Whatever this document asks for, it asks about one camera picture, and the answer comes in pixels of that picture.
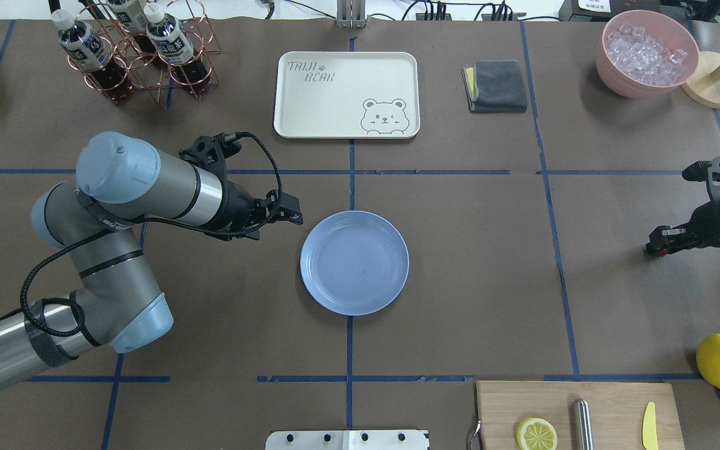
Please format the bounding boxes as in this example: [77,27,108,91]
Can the blue plate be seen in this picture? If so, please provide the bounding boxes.
[299,211,411,316]

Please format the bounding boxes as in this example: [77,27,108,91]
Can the bottle with white cap left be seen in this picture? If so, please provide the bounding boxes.
[143,2,211,95]

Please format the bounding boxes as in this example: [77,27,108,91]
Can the bottle with white cap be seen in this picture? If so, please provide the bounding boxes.
[106,1,164,69]
[51,9,133,103]
[143,2,211,95]

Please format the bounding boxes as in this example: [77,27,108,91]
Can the bottle with white cap right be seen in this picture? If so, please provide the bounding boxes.
[106,1,164,69]

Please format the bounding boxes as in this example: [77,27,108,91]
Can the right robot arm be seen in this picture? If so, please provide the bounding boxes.
[644,196,720,258]

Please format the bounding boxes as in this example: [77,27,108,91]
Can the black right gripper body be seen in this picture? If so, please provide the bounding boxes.
[660,201,720,251]

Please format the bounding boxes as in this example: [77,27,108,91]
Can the pink bowl with ice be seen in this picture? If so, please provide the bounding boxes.
[596,9,699,99]

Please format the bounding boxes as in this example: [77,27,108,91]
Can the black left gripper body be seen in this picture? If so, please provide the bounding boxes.
[212,181,303,241]

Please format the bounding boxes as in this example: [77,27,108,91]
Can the grey yellow folded cloth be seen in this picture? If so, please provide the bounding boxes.
[462,60,528,114]

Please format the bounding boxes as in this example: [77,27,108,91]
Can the steel cylinder with black cap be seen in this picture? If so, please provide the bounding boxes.
[571,398,594,449]

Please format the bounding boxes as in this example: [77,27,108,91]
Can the cream bear tray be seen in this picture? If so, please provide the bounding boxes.
[272,51,421,139]

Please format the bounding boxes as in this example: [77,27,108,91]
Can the half lemon slice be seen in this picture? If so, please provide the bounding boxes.
[514,417,558,449]

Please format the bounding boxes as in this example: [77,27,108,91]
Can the bottle with white cap lower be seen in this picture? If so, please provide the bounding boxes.
[51,9,133,103]

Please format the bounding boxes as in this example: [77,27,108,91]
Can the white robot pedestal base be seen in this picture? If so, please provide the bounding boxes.
[265,429,431,449]

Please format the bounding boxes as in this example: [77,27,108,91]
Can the yellow plastic knife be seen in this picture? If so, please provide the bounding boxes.
[642,401,658,450]

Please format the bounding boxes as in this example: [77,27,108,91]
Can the wooden cutting board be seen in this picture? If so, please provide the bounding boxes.
[474,381,687,450]

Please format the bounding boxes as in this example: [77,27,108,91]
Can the copper wire bottle rack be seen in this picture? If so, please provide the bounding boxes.
[68,1,222,103]

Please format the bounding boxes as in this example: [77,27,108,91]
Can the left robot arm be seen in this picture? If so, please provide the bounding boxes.
[0,131,303,390]

